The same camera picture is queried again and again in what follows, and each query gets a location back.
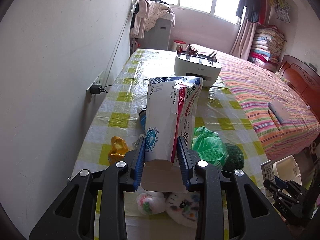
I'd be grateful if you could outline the green plastic bag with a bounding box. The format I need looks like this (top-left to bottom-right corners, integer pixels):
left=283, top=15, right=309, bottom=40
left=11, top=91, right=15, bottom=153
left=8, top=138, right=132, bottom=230
left=191, top=126, right=228, bottom=170

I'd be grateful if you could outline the yellow wrapper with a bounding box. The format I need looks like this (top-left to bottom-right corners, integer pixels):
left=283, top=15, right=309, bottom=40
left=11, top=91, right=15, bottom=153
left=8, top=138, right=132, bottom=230
left=108, top=136, right=129, bottom=165

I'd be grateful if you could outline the white plastic trash bin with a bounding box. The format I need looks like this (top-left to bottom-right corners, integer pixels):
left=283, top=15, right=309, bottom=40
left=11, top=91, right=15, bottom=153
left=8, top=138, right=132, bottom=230
left=273, top=155, right=302, bottom=185

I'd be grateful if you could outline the white patterned plastic bag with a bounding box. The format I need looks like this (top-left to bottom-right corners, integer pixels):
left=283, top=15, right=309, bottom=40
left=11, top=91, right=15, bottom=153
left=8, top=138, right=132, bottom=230
left=136, top=191, right=166, bottom=216

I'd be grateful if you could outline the white spotted plush pouch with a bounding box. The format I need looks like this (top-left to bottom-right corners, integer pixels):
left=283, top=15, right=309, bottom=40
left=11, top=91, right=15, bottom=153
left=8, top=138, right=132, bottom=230
left=165, top=192, right=200, bottom=229

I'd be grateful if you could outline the yellow checkered plastic tablecloth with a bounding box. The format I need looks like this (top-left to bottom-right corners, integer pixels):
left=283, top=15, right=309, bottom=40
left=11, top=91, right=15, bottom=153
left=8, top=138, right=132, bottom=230
left=67, top=48, right=270, bottom=240

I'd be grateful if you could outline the dark green round scrubber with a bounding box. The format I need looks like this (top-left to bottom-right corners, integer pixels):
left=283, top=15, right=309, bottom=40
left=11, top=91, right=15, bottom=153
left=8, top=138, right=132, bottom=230
left=222, top=143, right=244, bottom=172

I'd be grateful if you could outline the blue ointment tube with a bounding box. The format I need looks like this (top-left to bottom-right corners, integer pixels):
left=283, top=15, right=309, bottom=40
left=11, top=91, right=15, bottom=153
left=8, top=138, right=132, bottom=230
left=137, top=105, right=146, bottom=133

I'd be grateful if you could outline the grey notebook on bed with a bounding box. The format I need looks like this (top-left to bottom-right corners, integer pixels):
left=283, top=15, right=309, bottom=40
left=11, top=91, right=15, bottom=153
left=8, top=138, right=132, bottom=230
left=267, top=100, right=290, bottom=124

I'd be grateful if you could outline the yellow pencil on bed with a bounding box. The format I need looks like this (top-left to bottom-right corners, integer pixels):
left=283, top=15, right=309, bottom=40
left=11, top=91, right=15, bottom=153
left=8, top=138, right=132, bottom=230
left=267, top=110, right=281, bottom=132

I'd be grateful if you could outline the black power adapter plug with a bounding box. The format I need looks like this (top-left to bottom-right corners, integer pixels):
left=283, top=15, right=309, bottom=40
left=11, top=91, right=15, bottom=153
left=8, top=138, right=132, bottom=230
left=89, top=84, right=103, bottom=94

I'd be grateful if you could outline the white desktop organizer box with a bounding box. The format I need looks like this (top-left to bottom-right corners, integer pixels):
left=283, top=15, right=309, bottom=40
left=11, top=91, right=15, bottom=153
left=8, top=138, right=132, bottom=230
left=174, top=45, right=222, bottom=87

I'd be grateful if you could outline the striped pink bed cover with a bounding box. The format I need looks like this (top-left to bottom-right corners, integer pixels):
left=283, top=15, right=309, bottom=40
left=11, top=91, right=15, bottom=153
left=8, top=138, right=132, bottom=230
left=190, top=43, right=320, bottom=162

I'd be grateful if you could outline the red wooden headboard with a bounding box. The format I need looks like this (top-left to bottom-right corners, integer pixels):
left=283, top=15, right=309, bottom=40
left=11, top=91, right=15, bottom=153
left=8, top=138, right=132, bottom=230
left=279, top=55, right=320, bottom=121

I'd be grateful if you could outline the red plastic stool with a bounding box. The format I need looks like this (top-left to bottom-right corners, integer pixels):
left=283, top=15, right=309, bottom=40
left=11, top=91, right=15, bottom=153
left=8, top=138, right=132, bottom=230
left=171, top=40, right=186, bottom=51

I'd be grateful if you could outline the pink curtain right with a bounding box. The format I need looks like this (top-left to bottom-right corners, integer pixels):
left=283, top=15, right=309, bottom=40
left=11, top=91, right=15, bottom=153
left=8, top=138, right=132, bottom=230
left=229, top=19, right=258, bottom=60

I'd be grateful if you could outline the grey cabinet with clothes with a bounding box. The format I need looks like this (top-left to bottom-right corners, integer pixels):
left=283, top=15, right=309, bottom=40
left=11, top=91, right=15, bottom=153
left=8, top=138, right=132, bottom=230
left=137, top=0, right=175, bottom=50

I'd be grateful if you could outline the stack of folded blankets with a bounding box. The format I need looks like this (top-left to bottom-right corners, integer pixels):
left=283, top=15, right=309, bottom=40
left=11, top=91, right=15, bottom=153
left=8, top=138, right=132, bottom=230
left=248, top=25, right=286, bottom=73

